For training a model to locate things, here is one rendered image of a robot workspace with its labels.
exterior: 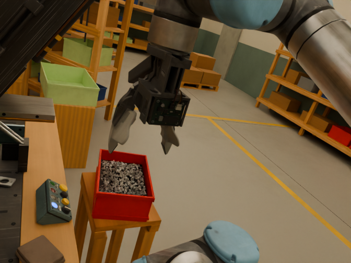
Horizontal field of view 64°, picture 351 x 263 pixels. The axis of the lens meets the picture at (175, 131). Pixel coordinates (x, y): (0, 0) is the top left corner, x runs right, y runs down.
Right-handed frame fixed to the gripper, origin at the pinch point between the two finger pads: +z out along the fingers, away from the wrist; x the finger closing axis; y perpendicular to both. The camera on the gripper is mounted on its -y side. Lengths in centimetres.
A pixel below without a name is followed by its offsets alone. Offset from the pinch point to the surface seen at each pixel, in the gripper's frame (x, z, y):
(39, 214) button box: -14.2, 37.1, -24.7
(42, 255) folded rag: -14.1, 36.2, -9.1
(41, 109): -14, 16, -53
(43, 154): -12, 39, -61
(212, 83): 397, 109, -527
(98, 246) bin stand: 8, 59, -29
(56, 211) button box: -9.9, 34.7, -22.7
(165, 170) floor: 118, 129, -177
